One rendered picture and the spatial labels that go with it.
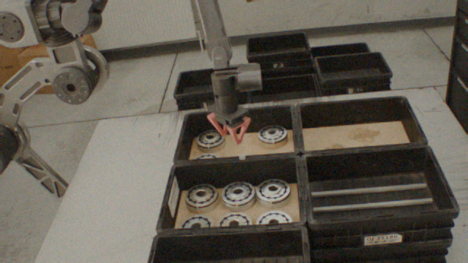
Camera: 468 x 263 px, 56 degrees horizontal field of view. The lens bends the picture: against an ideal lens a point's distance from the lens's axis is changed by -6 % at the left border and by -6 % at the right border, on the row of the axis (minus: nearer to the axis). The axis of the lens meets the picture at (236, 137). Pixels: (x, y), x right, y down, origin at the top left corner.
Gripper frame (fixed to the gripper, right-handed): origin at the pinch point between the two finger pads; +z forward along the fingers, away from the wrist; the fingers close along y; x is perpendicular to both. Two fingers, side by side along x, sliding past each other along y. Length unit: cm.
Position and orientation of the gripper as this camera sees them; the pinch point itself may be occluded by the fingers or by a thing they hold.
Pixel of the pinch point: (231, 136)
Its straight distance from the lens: 129.7
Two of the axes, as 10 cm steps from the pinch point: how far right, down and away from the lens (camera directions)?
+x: -7.5, 4.4, -4.9
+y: -6.5, -3.6, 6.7
